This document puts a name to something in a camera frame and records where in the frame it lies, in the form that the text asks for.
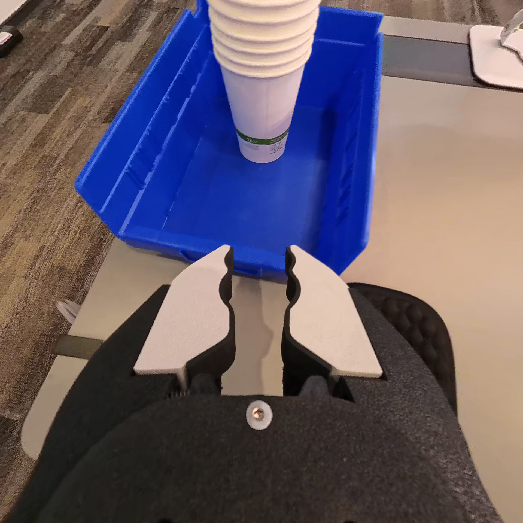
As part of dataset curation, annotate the grey metal table bracket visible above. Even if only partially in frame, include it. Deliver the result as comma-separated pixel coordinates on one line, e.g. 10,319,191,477
54,335,104,360

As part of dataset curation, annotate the blue plastic bin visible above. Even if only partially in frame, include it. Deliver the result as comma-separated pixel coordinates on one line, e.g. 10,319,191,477
75,0,385,281

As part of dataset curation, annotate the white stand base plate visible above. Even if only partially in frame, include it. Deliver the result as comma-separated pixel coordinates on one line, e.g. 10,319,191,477
468,24,523,90

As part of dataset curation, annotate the stack of nested white cups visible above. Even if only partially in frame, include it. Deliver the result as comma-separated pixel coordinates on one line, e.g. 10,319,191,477
208,0,320,164

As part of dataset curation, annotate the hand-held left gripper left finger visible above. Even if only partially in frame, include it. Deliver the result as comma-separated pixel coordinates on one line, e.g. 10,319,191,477
133,244,238,395

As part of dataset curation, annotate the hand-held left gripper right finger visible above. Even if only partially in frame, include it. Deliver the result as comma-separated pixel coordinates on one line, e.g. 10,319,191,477
282,245,384,396

